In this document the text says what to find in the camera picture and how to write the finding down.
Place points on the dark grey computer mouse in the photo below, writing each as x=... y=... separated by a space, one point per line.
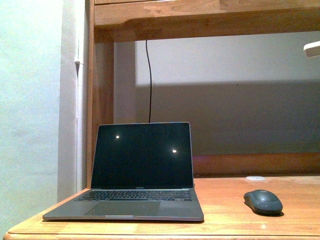
x=263 y=202

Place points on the grey open laptop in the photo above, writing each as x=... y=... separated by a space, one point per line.
x=141 y=172

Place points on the wooden desk hutch shelf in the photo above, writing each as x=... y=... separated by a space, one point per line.
x=112 y=21

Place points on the wooden desk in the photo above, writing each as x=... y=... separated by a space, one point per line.
x=226 y=217

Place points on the white lamp head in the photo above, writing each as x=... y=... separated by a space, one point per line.
x=312 y=49

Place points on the white cable grommet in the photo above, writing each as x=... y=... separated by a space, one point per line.
x=255 y=178

